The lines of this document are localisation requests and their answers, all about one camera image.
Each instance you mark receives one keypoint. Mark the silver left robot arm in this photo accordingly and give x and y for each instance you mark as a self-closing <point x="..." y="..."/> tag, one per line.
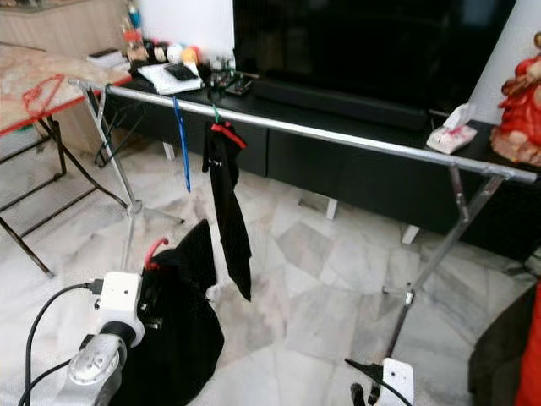
<point x="93" y="372"/>

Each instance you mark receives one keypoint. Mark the blue plastic hanger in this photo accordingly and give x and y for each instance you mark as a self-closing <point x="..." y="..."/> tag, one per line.
<point x="182" y="148"/>

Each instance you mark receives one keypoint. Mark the green plastic hanger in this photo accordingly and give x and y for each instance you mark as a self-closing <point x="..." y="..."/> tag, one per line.
<point x="216" y="116"/>

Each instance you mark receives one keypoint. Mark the brown grey fabric sofa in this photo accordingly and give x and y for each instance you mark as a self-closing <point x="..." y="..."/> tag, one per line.
<point x="494" y="355"/>

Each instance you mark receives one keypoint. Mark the red cushion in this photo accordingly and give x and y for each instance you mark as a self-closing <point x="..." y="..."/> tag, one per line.
<point x="531" y="355"/>

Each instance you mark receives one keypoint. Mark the black TV console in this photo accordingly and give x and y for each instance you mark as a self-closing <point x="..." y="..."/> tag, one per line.
<point x="372" y="178"/>

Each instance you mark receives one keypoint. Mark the pink white tissue pack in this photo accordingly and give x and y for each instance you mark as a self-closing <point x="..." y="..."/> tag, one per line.
<point x="452" y="137"/>

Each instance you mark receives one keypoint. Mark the black soundbar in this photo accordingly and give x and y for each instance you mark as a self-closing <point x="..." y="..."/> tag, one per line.
<point x="338" y="101"/>

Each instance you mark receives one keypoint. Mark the red laughing Buddha statue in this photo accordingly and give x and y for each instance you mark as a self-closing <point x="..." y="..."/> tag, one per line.
<point x="520" y="110"/>

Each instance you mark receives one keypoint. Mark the black remote control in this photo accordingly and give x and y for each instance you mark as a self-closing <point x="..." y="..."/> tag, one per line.
<point x="241" y="85"/>

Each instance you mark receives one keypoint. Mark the large black television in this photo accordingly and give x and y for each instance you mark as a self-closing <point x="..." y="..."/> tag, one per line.
<point x="372" y="46"/>

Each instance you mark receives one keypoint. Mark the white booklet stack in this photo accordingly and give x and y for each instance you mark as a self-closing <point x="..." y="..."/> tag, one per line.
<point x="169" y="79"/>

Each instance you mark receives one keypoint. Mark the orange round plush toy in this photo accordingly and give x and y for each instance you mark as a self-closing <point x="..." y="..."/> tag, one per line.
<point x="191" y="55"/>

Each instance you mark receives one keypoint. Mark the white blue round plush toy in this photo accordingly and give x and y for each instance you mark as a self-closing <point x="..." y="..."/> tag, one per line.
<point x="175" y="53"/>

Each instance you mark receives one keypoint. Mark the dark round plush toy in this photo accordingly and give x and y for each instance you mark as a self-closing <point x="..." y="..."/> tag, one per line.
<point x="160" y="53"/>

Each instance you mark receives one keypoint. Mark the small white flat box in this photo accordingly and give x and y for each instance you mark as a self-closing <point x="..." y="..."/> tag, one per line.
<point x="106" y="57"/>

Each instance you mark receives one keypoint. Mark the gold blue trophy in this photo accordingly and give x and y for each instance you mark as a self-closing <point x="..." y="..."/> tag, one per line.
<point x="133" y="34"/>

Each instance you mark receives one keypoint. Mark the light wooden cabinet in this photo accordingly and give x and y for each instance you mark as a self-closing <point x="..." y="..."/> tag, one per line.
<point x="59" y="25"/>

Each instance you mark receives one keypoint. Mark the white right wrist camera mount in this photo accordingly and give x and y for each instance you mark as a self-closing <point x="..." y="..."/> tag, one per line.
<point x="399" y="382"/>

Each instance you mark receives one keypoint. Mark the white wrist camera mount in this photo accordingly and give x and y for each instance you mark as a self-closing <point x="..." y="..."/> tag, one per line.
<point x="120" y="296"/>
<point x="399" y="382"/>

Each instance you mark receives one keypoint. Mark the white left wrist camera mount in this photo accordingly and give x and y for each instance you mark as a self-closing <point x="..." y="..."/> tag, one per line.
<point x="120" y="296"/>

